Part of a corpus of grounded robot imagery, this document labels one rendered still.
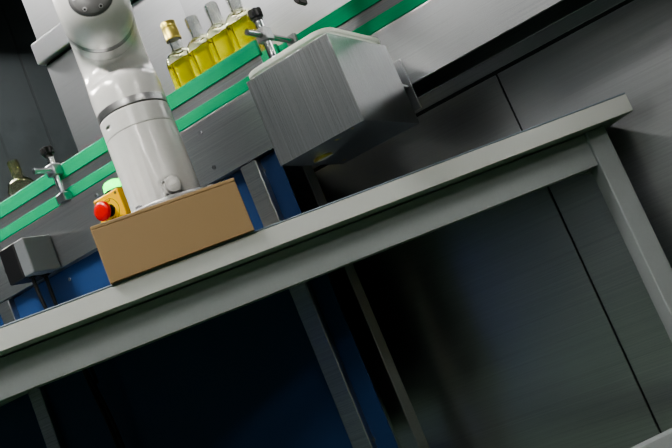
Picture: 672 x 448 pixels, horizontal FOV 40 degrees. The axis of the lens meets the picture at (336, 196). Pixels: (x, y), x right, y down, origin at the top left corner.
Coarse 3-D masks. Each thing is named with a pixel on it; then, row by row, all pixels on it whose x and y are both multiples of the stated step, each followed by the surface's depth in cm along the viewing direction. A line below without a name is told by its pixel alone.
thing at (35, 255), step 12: (24, 240) 196; (36, 240) 199; (48, 240) 202; (0, 252) 199; (12, 252) 197; (24, 252) 196; (36, 252) 198; (48, 252) 200; (12, 264) 198; (24, 264) 196; (36, 264) 196; (48, 264) 199; (12, 276) 198; (24, 276) 196; (36, 276) 198
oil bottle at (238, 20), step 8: (240, 8) 193; (232, 16) 193; (240, 16) 192; (248, 16) 192; (232, 24) 193; (240, 24) 192; (248, 24) 191; (232, 32) 193; (240, 32) 192; (232, 40) 193; (240, 40) 192; (248, 40) 191; (240, 48) 192; (264, 48) 192
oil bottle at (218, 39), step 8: (216, 24) 196; (224, 24) 195; (208, 32) 196; (216, 32) 195; (224, 32) 194; (208, 40) 196; (216, 40) 195; (224, 40) 194; (216, 48) 195; (224, 48) 194; (232, 48) 194; (216, 56) 195; (224, 56) 194
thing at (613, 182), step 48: (576, 144) 163; (432, 192) 156; (480, 192) 158; (528, 192) 159; (624, 192) 161; (336, 240) 151; (384, 240) 153; (624, 240) 163; (192, 288) 146; (240, 288) 147; (288, 288) 150; (96, 336) 142; (144, 336) 143; (0, 384) 138
